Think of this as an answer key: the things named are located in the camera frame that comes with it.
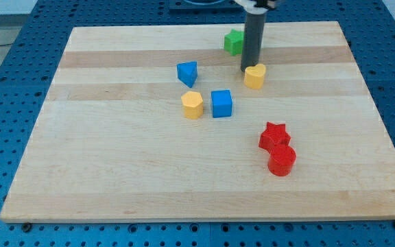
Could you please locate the yellow heart block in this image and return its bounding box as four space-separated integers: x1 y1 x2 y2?
243 63 266 89

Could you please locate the blue triangle block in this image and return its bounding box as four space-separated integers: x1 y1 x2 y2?
176 61 198 88

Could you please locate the red star block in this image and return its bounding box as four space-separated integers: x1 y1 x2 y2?
258 122 291 152

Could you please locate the yellow hexagon block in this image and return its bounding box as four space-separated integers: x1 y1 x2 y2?
181 91 204 119

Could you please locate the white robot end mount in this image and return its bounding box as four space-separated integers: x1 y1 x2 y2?
235 0 280 14

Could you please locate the wooden board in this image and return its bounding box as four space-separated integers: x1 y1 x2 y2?
0 21 395 223

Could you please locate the blue cube block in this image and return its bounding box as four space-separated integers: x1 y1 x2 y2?
211 90 232 118

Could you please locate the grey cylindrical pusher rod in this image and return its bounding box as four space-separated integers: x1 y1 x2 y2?
240 13 266 72

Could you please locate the green star block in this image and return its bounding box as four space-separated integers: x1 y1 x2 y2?
224 29 244 56

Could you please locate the red cylinder block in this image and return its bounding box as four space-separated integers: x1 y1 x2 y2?
267 144 296 176

